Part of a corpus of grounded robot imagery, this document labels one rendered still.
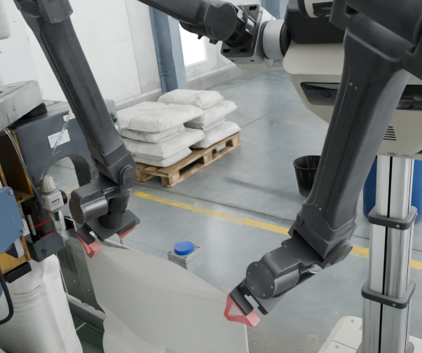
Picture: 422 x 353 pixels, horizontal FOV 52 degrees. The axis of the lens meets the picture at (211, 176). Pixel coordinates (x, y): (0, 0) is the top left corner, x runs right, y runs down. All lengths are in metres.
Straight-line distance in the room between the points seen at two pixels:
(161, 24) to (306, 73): 6.09
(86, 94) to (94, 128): 0.07
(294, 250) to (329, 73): 0.42
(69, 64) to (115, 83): 5.71
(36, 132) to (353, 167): 0.76
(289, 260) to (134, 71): 6.19
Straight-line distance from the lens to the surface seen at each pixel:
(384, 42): 0.42
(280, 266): 0.63
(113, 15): 6.53
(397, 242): 1.30
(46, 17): 0.71
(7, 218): 0.79
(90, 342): 1.85
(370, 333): 1.51
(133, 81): 6.71
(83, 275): 2.01
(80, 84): 0.79
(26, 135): 1.07
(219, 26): 0.94
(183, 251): 1.34
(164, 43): 7.02
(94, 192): 0.90
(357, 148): 0.49
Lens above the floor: 1.56
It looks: 23 degrees down
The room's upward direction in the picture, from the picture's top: 7 degrees counter-clockwise
